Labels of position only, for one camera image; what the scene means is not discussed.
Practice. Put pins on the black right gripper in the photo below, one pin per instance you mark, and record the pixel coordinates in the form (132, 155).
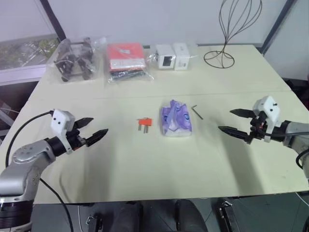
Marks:
(257, 128)

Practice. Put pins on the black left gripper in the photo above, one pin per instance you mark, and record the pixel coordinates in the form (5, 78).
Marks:
(76, 140)

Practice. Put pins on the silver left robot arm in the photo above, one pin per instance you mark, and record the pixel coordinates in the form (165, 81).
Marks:
(24, 157)

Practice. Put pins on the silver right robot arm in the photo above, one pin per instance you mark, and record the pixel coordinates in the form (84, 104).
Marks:
(298, 135)

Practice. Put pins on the metal hex key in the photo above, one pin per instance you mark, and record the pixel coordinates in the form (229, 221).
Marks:
(198, 112)

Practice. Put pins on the red rectangular block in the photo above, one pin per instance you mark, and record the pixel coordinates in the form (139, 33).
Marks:
(144, 122)

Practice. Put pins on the clear bag with red packet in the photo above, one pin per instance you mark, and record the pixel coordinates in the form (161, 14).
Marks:
(113, 78)

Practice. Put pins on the purple tissue pack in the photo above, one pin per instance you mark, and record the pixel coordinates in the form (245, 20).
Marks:
(176, 120)

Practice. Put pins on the clear bag of black parts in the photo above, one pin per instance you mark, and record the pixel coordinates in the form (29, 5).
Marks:
(54, 58)

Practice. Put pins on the red flat packet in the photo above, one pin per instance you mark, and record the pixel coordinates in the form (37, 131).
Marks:
(125, 55)

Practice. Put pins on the plain white box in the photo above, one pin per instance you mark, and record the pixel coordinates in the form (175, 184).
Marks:
(184, 56)

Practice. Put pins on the white box with dark window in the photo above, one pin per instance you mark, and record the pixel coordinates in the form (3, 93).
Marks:
(165, 56)

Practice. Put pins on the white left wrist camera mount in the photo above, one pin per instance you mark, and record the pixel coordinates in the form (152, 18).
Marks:
(60, 119)

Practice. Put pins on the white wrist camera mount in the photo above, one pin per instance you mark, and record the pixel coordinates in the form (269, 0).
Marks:
(269, 106)
(60, 119)

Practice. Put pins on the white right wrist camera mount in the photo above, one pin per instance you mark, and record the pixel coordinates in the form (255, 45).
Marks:
(269, 106)

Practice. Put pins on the black metal frame parts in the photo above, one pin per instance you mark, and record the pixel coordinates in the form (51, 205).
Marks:
(72, 60)

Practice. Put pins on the black metal bracket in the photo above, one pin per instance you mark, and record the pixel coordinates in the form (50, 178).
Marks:
(94, 223)
(225, 215)

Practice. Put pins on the dark slanted post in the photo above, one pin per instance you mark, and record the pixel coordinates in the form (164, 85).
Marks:
(280, 24)

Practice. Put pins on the dark window frame post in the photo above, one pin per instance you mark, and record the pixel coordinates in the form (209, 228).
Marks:
(55, 19)

